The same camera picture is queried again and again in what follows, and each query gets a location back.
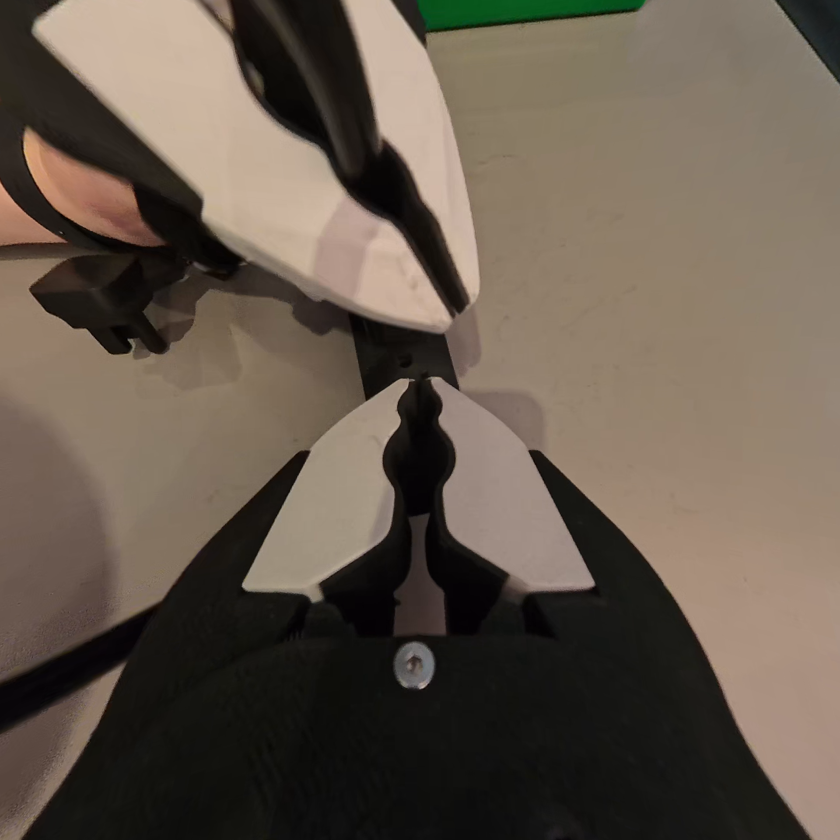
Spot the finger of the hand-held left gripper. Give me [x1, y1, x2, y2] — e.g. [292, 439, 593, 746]
[31, 0, 470, 334]
[338, 0, 481, 315]

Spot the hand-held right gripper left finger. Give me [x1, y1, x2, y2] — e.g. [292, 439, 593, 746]
[241, 379, 413, 634]

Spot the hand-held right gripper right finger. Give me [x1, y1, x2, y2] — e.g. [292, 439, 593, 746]
[425, 377, 598, 632]

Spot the black power plug cord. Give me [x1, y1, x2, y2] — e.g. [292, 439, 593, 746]
[262, 0, 388, 188]

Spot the black power strip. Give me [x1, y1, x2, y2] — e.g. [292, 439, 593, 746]
[348, 314, 462, 403]

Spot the black three-prong plug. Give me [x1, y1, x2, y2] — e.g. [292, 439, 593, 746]
[29, 252, 240, 357]

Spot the green plastic bin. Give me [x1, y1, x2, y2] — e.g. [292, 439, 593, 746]
[420, 0, 647, 32]

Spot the black wrist band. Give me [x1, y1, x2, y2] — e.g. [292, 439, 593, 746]
[0, 125, 198, 258]

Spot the black cord with ribbed connector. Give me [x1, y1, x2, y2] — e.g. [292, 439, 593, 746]
[0, 602, 158, 735]

